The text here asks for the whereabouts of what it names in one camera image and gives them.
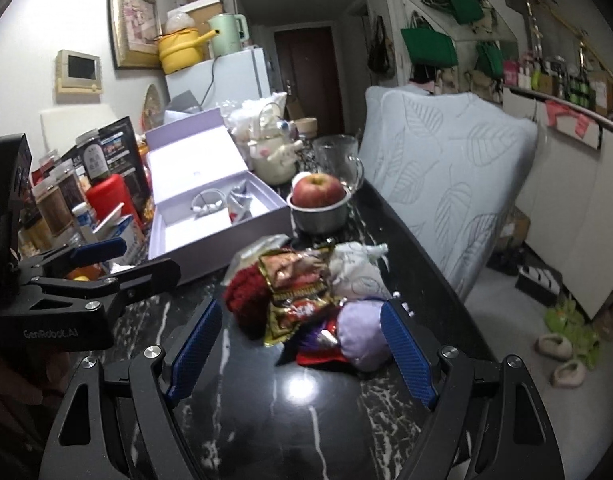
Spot clear plastic bag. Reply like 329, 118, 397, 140
226, 92, 290, 141

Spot red canister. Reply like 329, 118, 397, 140
85, 174, 144, 226

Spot lilac plush pouch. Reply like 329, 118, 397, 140
337, 300, 392, 372

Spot clear spice jar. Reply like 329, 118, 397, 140
49, 160, 84, 231
31, 180, 62, 241

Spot white and blue carton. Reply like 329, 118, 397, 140
79, 205, 147, 266

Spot beige intercom panel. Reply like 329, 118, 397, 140
55, 50, 103, 93

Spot glass mug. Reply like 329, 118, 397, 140
313, 135, 365, 193

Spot dark hanging bag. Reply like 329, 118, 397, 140
367, 15, 397, 81

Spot cardboard box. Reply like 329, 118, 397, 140
176, 0, 224, 31
497, 207, 531, 253

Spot row of bottles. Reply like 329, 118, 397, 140
504, 52, 613, 111

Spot purple fluffy item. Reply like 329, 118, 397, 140
291, 317, 342, 356

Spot yellow enamel pot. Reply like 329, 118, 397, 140
158, 29, 220, 75

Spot lilac gift box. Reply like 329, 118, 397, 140
144, 107, 292, 286

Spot red packet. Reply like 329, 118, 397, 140
296, 350, 350, 367

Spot dark jar with grey label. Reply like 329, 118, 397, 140
76, 130, 112, 186

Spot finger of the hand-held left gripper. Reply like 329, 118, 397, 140
30, 258, 181, 317
16, 237, 128, 281

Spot white earphone cable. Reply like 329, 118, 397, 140
191, 188, 226, 213

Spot metal bowl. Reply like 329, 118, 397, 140
286, 192, 351, 235

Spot pink cloth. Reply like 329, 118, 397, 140
545, 100, 590, 138

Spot white ceramic teapot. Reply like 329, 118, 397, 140
246, 120, 304, 186

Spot pale green kettle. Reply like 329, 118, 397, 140
207, 13, 249, 58

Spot black striped box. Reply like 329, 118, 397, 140
517, 265, 562, 306

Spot red fluffy toy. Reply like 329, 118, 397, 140
222, 262, 272, 338

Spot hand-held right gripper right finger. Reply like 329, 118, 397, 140
379, 297, 562, 480

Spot dark wooden door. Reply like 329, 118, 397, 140
274, 25, 345, 133

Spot white plastic bag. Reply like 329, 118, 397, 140
165, 10, 197, 36

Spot clear plastic packet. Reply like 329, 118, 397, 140
226, 235, 287, 281

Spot person's left hand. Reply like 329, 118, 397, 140
0, 349, 72, 411

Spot gold framed picture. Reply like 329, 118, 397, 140
108, 0, 162, 70

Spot silver packet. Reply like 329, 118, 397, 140
229, 180, 260, 223

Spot red apple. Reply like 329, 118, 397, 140
292, 172, 346, 208

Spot gold snack packet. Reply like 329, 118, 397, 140
259, 247, 347, 346

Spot green plush slippers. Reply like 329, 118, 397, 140
544, 300, 600, 368

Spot white fridge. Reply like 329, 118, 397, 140
165, 47, 272, 111

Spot light blue leaf cushion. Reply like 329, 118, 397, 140
359, 85, 540, 301

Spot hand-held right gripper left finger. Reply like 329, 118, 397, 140
39, 297, 224, 480

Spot woven fan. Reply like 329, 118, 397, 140
141, 85, 167, 131

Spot white counter cabinet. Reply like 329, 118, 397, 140
504, 85, 613, 321

